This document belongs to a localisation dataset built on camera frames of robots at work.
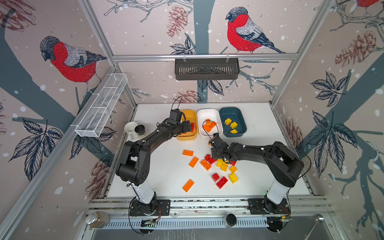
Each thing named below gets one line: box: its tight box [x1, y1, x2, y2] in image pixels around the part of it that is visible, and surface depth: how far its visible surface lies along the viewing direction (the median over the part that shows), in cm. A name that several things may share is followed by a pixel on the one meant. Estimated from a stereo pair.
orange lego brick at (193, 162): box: [188, 156, 199, 168], surface depth 90 cm
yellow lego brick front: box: [229, 173, 239, 184], surface depth 84 cm
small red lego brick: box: [211, 172, 220, 183], surface depth 83 cm
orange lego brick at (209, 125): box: [203, 119, 217, 133], surface depth 106 cm
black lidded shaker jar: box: [134, 124, 146, 135], surface depth 94 cm
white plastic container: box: [197, 108, 223, 136], surface depth 109 cm
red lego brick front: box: [216, 176, 228, 189], surface depth 83 cm
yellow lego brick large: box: [216, 158, 229, 172], surface depth 89 cm
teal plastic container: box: [219, 107, 247, 138], surface depth 109 cm
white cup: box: [124, 121, 139, 142], surface depth 96 cm
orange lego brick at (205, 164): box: [200, 159, 212, 171], surface depth 90 cm
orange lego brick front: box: [182, 179, 195, 193], surface depth 81 cm
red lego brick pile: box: [204, 154, 218, 165], surface depth 90 cm
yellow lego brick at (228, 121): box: [224, 118, 232, 126], surface depth 109 cm
